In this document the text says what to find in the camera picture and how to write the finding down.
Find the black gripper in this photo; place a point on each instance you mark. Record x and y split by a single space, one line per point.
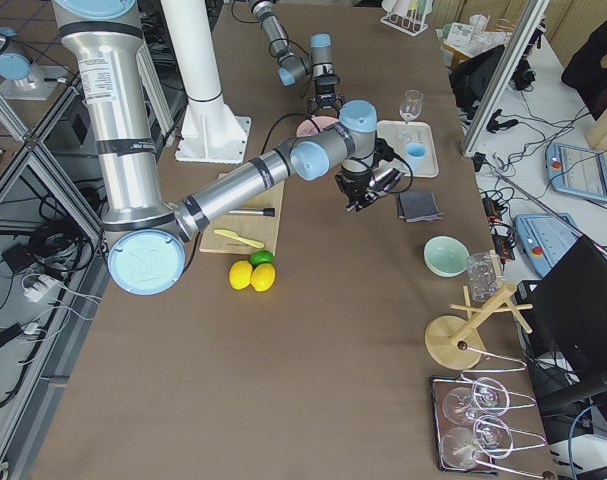
324 91
351 183

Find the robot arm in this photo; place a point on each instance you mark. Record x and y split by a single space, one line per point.
316 65
145 234

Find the pink bowl of ice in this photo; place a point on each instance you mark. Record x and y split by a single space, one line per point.
315 125

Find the blue plastic cup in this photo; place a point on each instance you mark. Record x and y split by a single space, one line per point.
415 154

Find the grey folded cloth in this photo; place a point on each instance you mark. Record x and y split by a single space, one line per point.
416 206

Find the cream rabbit tray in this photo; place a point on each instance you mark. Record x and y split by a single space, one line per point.
420 132

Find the clear wine glass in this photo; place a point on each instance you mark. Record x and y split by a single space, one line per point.
409 110

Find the steel muddler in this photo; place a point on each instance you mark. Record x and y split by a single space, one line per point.
261 212

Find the bamboo cutting board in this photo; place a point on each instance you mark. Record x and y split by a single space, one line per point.
256 227

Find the mint green bowl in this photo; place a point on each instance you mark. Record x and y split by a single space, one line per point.
445 256

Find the yellow plastic knife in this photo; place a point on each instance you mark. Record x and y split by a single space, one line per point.
236 237

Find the green lime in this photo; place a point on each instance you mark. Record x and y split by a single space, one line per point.
261 257

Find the yellow lemon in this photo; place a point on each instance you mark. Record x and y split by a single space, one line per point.
263 277
240 274

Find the clear glass mug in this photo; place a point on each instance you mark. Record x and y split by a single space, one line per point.
485 275

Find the wooden mug tree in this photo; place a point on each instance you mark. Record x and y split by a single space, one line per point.
455 343

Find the blue teach pendant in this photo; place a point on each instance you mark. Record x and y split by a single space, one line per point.
577 171
544 238

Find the black glass rack tray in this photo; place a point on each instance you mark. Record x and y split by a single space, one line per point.
439 388

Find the upside-down wine glass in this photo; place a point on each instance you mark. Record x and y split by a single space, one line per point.
469 448
483 396

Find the white wire cup rack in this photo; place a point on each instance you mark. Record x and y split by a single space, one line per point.
407 16

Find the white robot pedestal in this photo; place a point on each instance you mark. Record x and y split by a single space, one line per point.
210 131

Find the aluminium frame post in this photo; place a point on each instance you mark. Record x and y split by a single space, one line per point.
525 28

